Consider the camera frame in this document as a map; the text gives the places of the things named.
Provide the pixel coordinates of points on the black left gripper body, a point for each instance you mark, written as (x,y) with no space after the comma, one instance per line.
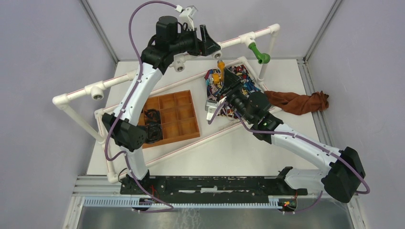
(187,42)

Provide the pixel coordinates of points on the white pvc pipe frame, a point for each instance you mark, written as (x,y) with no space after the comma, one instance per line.
(143,81)

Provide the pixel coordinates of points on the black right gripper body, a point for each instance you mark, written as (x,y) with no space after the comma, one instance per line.
(238,100)

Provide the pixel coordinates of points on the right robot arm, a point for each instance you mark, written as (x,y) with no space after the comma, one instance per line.
(338,172)

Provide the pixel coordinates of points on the green plastic water faucet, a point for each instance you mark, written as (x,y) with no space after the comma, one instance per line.
(262,57)

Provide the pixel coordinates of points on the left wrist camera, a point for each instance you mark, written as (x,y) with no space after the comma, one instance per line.
(186,15)

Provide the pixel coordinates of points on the wooden compartment tray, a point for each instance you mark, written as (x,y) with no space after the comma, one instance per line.
(178,117)

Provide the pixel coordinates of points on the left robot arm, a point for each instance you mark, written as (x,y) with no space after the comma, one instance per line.
(124,136)

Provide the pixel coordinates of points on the comic print cloth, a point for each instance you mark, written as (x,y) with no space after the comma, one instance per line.
(248,88)

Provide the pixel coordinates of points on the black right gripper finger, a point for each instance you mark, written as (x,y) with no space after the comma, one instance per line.
(231,79)
(226,92)

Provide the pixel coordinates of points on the brown cloth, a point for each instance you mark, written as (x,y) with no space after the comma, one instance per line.
(297,104)

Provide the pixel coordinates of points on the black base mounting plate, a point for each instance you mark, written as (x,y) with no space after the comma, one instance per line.
(218,190)

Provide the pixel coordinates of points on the white slotted cable duct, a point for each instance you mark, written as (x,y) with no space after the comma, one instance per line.
(137,202)

